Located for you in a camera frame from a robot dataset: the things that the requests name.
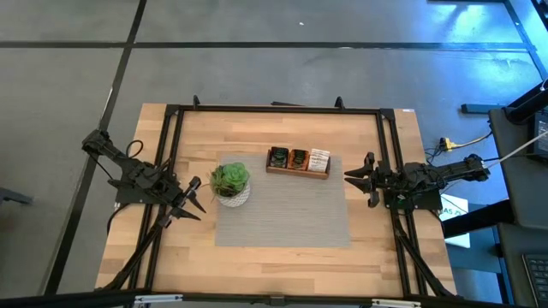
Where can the silver frame bracket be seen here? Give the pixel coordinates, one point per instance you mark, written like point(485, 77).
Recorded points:
point(396, 303)
point(158, 298)

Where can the grey chair base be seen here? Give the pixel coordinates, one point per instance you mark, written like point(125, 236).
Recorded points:
point(13, 196)

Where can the white printed sign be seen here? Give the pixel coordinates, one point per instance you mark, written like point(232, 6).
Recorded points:
point(454, 205)

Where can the wooden three-compartment box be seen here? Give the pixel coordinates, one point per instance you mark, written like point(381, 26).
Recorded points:
point(295, 173)

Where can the black keyboard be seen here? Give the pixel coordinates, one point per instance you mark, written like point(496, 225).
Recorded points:
point(537, 278)

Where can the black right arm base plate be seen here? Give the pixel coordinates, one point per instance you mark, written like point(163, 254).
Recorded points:
point(428, 203)

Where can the grey woven placemat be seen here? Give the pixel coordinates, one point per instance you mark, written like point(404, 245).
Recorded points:
point(291, 214)

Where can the black overhead beam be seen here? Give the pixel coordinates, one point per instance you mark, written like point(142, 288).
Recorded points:
point(64, 299)

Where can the white and orange tea packet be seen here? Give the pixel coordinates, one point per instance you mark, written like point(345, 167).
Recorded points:
point(319, 160)

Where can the blue-grey desk foot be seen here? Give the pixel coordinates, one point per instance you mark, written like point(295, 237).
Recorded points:
point(479, 108)

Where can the green plant in patterned pot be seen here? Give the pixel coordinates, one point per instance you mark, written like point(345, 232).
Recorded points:
point(230, 179)

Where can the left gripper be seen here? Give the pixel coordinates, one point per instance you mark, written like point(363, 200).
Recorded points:
point(177, 197)

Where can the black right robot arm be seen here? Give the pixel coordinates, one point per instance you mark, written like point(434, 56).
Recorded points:
point(445, 171)

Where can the black monitor on desk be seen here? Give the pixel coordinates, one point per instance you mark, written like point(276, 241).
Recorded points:
point(543, 141)

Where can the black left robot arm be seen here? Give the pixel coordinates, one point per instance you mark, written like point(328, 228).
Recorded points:
point(132, 171)

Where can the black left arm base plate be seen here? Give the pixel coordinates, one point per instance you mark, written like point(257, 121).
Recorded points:
point(124, 199)

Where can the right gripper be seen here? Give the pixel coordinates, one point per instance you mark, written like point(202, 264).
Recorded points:
point(387, 181)

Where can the dark grey desk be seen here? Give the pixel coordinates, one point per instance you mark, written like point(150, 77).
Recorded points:
point(518, 192)

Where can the red tea packet green label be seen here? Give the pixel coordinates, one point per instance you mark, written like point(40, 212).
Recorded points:
point(299, 159)

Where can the black slanted beam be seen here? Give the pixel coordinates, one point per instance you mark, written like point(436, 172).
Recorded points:
point(479, 218)

